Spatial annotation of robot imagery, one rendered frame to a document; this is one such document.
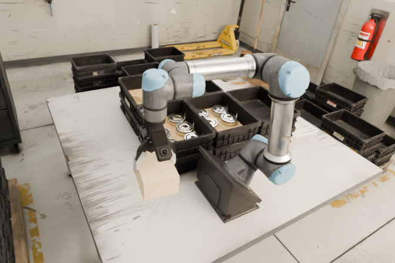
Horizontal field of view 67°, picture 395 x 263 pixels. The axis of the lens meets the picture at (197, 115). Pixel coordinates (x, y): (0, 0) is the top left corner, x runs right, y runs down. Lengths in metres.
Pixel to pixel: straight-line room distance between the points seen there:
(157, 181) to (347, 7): 3.86
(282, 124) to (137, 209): 0.75
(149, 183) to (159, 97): 0.28
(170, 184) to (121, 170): 0.66
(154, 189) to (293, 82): 0.59
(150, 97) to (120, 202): 0.73
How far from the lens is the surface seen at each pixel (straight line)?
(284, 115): 1.16
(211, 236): 1.37
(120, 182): 1.58
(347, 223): 2.69
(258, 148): 1.36
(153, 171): 1.01
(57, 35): 4.76
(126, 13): 4.91
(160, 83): 0.85
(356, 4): 4.44
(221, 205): 1.40
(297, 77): 1.08
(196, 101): 1.86
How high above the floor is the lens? 1.80
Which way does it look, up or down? 32 degrees down
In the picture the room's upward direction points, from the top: 6 degrees clockwise
